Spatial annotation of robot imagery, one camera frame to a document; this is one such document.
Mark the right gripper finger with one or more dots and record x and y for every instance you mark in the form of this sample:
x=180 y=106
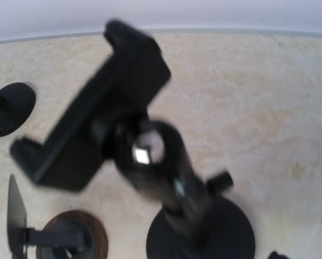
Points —
x=276 y=255

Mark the folding plate phone stand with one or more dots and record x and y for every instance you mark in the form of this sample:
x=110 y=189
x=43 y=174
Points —
x=71 y=234

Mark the black pole phone stand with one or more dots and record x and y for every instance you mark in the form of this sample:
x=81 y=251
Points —
x=17 y=101
x=108 y=120

